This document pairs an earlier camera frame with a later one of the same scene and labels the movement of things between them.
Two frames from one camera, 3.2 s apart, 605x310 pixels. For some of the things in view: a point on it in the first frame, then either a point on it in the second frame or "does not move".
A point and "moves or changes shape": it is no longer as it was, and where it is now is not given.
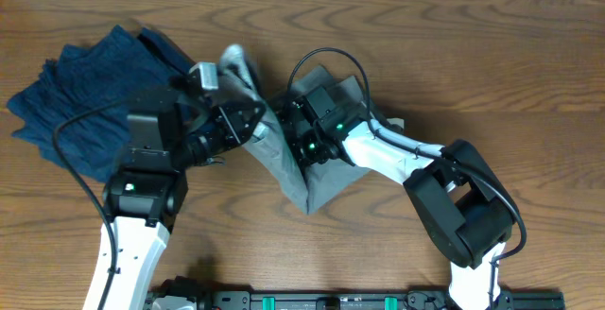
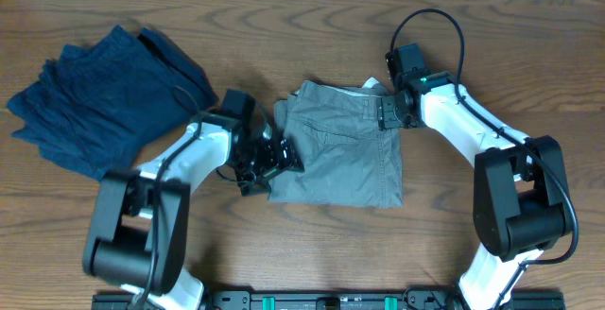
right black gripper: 294,143 → 387,117
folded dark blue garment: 119,66 does not move
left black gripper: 229,134 → 273,164
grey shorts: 313,186 moves or changes shape
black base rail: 185,294 does not move
